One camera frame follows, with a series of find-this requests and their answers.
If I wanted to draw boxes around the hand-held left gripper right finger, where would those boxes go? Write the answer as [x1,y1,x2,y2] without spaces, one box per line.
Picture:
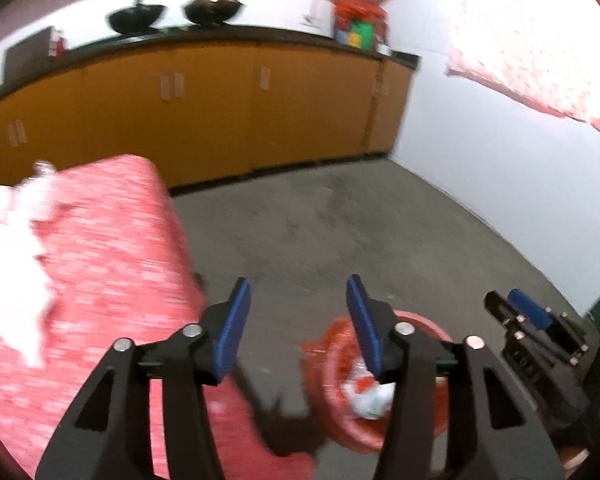
[346,274,566,480]

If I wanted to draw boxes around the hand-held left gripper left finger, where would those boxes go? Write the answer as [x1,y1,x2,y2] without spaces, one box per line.
[35,277,253,480]

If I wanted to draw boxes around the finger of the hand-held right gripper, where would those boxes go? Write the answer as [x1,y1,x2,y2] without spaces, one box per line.
[483,290,529,342]
[507,288,590,364]

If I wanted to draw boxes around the white printed plastic bag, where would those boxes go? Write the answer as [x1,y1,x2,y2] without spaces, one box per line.
[342,360,399,422]

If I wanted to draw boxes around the red plastic waste basket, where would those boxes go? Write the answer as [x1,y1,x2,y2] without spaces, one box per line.
[302,310,453,457]

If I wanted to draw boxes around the white paper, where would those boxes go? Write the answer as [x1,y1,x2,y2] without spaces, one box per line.
[0,187,59,367]

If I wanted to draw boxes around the red floral tablecloth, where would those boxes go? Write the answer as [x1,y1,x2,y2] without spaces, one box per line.
[0,155,317,480]

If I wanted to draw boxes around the wooden base cabinets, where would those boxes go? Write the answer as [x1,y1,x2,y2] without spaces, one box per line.
[0,40,417,192]

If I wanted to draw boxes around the pink floral curtain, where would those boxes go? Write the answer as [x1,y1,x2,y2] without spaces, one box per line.
[445,0,600,139]

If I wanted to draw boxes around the black kitchen countertop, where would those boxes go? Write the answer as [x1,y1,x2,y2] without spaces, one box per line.
[0,24,423,117]

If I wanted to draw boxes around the green box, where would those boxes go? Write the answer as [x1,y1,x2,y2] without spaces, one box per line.
[352,20,376,49]

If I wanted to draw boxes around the red plastic bag over bottles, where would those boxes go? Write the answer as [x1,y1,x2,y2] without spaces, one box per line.
[332,0,386,22]

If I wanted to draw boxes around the black wok with lid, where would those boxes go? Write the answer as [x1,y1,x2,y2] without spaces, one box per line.
[181,0,246,26]

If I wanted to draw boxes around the black open wok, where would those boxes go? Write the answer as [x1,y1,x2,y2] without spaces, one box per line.
[106,0,169,36]

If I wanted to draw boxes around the dark cutting board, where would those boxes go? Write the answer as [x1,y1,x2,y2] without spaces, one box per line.
[4,27,57,87]

